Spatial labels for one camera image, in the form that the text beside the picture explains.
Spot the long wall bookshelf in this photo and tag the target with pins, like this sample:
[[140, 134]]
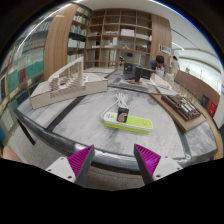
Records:
[[23, 66]]

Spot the wooden model base board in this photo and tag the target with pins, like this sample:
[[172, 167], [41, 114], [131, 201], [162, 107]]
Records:
[[181, 125]]

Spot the person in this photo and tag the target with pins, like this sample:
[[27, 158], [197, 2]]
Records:
[[159, 65], [175, 65]]

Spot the green and white power strip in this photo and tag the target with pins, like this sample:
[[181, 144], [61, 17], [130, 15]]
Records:
[[140, 124]]

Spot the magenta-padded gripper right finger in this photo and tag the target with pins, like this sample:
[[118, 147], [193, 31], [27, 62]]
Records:
[[150, 160]]

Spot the wooden cube shelf unit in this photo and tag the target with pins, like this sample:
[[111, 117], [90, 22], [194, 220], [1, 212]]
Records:
[[116, 36]]

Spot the black charger with red print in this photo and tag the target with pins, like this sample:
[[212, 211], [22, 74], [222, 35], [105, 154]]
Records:
[[122, 115]]

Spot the small white paper model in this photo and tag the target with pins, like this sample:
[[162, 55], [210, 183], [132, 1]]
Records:
[[163, 85]]

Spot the white architectural model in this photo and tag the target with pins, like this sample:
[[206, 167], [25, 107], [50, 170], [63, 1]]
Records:
[[70, 85]]

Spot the pale flat model board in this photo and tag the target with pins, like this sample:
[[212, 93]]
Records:
[[131, 83]]

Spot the tall bookshelf with books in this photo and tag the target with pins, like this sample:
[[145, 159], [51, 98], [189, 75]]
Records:
[[78, 33]]

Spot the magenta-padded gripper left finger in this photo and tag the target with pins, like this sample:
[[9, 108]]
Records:
[[79, 161]]

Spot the red box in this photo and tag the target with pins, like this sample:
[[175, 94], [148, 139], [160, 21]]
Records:
[[212, 109]]

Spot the dark brown architectural model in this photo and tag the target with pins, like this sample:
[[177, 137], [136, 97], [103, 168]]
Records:
[[181, 107]]

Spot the wall poster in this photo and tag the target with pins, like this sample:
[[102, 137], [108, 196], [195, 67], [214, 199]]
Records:
[[165, 49]]

